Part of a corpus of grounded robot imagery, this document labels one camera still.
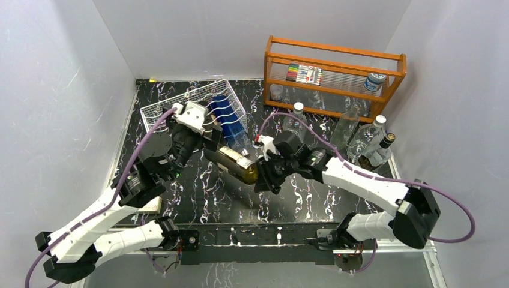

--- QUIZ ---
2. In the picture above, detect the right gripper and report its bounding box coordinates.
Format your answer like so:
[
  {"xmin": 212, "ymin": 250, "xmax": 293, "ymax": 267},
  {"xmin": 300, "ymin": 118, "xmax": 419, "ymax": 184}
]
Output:
[{"xmin": 253, "ymin": 152, "xmax": 297, "ymax": 193}]

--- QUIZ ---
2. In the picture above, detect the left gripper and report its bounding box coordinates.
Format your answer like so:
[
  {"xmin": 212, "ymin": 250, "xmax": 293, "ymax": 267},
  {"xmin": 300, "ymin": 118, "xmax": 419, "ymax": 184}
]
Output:
[{"xmin": 166, "ymin": 104, "xmax": 221, "ymax": 182}]

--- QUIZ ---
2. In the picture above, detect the dark green bottle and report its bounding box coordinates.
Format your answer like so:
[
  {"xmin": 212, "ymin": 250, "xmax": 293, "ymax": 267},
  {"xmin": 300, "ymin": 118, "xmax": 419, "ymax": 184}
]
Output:
[{"xmin": 204, "ymin": 146, "xmax": 258, "ymax": 185}]

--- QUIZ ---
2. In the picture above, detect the round clear glass bottle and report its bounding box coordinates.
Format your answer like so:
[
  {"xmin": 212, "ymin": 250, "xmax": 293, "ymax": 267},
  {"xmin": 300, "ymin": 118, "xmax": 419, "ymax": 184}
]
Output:
[{"xmin": 283, "ymin": 102, "xmax": 307, "ymax": 142}]

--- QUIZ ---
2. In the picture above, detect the dark bottle black foil top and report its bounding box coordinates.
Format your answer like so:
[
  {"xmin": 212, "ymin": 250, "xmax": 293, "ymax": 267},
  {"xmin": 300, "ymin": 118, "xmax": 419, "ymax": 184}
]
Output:
[{"xmin": 358, "ymin": 133, "xmax": 396, "ymax": 172}]

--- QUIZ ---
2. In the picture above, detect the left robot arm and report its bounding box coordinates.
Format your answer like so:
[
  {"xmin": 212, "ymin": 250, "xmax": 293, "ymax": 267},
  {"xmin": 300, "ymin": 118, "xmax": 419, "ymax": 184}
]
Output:
[{"xmin": 35, "ymin": 124, "xmax": 223, "ymax": 284}]

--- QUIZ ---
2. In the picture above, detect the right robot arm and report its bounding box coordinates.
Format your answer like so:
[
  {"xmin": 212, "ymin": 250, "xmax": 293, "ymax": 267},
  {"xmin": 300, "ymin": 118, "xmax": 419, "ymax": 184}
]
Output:
[{"xmin": 254, "ymin": 132, "xmax": 441, "ymax": 250}]

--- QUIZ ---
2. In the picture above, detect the clear bottle silver cap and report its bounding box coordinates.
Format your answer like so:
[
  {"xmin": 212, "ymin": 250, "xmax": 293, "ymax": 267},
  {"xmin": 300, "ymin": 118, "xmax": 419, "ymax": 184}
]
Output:
[{"xmin": 346, "ymin": 115, "xmax": 387, "ymax": 163}]

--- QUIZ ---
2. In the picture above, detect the orange wooden shelf rack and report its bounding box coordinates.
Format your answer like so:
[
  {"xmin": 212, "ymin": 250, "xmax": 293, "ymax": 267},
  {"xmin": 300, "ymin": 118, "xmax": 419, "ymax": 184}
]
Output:
[{"xmin": 264, "ymin": 36, "xmax": 407, "ymax": 123}]

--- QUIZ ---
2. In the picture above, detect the small clear plastic cup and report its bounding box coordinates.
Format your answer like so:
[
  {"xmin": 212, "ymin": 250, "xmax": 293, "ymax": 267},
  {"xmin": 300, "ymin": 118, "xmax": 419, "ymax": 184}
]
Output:
[{"xmin": 270, "ymin": 84, "xmax": 284, "ymax": 101}]

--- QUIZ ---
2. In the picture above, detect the beige remote control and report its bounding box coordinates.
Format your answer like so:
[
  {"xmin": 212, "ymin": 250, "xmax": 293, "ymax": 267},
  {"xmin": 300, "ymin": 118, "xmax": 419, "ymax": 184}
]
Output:
[{"xmin": 137, "ymin": 196, "xmax": 163, "ymax": 214}]

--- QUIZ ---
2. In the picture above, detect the colour marker pen set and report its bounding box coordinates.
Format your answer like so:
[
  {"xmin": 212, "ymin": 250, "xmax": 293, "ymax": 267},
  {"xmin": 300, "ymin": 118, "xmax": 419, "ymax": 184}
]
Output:
[{"xmin": 286, "ymin": 63, "xmax": 323, "ymax": 86}]

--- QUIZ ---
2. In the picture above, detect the blue white lidded jar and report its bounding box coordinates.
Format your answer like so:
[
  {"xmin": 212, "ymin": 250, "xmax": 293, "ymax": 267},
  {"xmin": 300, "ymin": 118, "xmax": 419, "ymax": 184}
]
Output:
[{"xmin": 363, "ymin": 73, "xmax": 387, "ymax": 95}]

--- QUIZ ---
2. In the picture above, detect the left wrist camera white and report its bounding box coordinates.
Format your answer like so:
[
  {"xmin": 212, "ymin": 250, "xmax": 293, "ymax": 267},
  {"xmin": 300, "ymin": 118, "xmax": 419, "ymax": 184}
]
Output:
[{"xmin": 172, "ymin": 101, "xmax": 208, "ymax": 135}]

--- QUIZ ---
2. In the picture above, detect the white wire wine rack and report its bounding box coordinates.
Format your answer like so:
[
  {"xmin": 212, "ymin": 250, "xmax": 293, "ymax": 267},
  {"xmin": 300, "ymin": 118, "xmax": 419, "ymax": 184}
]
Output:
[{"xmin": 140, "ymin": 79, "xmax": 247, "ymax": 137}]

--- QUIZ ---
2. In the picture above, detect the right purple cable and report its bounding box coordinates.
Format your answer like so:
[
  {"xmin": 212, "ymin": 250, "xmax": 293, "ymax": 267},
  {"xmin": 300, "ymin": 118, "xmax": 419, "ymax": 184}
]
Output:
[{"xmin": 258, "ymin": 112, "xmax": 477, "ymax": 244}]

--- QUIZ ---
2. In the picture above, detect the purple cable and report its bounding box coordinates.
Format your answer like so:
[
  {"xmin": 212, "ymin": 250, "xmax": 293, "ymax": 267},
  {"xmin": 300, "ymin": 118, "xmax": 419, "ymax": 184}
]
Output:
[
  {"xmin": 24, "ymin": 106, "xmax": 178, "ymax": 288},
  {"xmin": 258, "ymin": 112, "xmax": 477, "ymax": 244}
]

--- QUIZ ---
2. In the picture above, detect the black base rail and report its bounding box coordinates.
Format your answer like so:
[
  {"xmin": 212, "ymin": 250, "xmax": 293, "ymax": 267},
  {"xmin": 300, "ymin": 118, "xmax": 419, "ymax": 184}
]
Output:
[{"xmin": 175, "ymin": 222, "xmax": 399, "ymax": 266}]

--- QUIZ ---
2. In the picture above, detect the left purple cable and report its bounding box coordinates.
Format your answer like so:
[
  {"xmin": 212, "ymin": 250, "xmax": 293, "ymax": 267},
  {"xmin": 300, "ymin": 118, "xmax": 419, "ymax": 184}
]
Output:
[{"xmin": 24, "ymin": 106, "xmax": 178, "ymax": 288}]

